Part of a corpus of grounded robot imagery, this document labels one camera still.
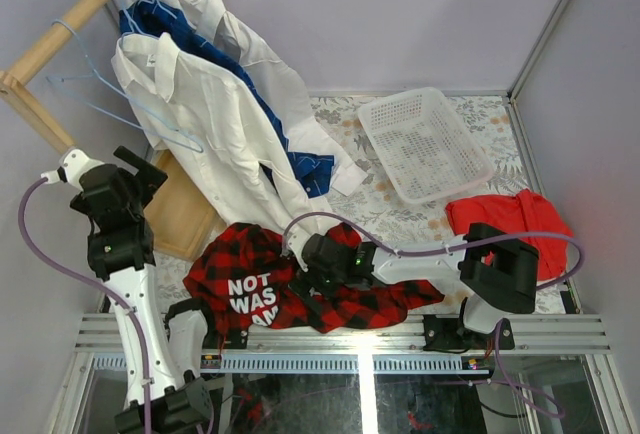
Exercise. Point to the white long-sleeve shirt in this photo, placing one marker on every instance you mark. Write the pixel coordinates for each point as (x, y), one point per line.
(224, 150)

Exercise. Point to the aluminium rail frame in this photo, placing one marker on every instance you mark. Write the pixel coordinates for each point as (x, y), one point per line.
(403, 349)

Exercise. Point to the red black plaid shirt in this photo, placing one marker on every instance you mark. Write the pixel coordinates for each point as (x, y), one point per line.
(245, 280)

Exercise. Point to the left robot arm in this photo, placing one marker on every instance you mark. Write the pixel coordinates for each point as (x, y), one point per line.
(165, 390)

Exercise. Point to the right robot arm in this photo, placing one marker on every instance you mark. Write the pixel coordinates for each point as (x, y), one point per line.
(499, 270)

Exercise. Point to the red cloth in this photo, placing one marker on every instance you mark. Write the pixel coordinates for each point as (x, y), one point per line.
(525, 211)

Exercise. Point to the floral table cover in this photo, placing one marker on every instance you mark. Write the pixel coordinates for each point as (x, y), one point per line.
(378, 208)

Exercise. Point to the blue hanger of white shirt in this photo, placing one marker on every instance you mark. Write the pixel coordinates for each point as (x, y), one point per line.
(142, 17)

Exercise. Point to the wooden clothes rack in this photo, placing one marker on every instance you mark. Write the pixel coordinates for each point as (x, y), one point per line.
(48, 49)

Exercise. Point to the white plastic basket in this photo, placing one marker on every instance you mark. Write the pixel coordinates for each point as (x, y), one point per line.
(424, 146)

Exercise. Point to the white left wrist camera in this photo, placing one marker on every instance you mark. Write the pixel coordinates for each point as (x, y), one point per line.
(72, 166)

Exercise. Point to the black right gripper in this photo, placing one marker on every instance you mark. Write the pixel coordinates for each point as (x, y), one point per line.
(306, 280)

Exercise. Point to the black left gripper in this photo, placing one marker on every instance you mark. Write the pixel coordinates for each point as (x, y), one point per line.
(142, 169)

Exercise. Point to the blue plaid shirt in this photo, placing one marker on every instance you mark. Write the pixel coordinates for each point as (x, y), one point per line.
(150, 63)

